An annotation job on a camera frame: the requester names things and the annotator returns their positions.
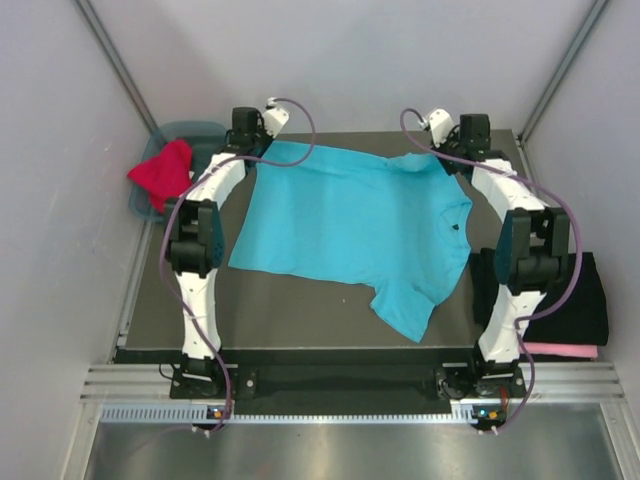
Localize pink folded t shirt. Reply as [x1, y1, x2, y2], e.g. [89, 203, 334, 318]
[524, 342, 598, 359]

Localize cyan t shirt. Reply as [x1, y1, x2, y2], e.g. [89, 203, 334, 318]
[229, 141, 472, 342]

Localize purple cable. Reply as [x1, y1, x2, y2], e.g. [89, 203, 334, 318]
[398, 106, 584, 434]
[158, 96, 317, 434]

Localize left aluminium corner post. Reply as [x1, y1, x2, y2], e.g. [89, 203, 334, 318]
[71, 0, 158, 133]

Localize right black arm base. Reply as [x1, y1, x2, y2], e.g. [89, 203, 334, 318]
[434, 362, 526, 400]

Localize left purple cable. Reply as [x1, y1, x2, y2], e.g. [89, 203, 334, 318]
[158, 96, 317, 434]

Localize red t shirt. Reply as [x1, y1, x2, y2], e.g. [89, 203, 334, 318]
[127, 139, 193, 214]

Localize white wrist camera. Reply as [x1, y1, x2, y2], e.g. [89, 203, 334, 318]
[419, 108, 455, 148]
[262, 97, 290, 138]

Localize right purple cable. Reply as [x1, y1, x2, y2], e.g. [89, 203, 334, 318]
[398, 106, 584, 434]

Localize aluminium corner post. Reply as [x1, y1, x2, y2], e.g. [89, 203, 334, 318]
[516, 0, 611, 146]
[71, 0, 158, 133]

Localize black folded t shirt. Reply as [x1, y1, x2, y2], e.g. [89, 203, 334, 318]
[469, 248, 609, 346]

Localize aluminium front rail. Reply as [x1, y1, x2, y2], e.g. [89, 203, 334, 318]
[80, 362, 625, 403]

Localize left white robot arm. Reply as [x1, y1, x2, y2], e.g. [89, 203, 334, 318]
[164, 101, 290, 397]

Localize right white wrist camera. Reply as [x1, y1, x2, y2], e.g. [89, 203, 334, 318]
[419, 108, 455, 148]

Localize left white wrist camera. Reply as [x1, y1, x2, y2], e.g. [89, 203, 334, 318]
[262, 97, 290, 138]

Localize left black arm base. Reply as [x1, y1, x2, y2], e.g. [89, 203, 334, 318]
[161, 355, 258, 400]

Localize right aluminium corner post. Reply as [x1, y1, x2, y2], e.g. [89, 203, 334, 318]
[516, 0, 611, 146]

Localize teal plastic basket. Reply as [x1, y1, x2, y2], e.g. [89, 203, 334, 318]
[127, 121, 226, 222]

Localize grey slotted cable duct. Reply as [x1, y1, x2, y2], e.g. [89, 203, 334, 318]
[100, 403, 498, 426]

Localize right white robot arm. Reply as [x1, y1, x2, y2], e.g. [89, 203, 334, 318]
[425, 109, 570, 396]

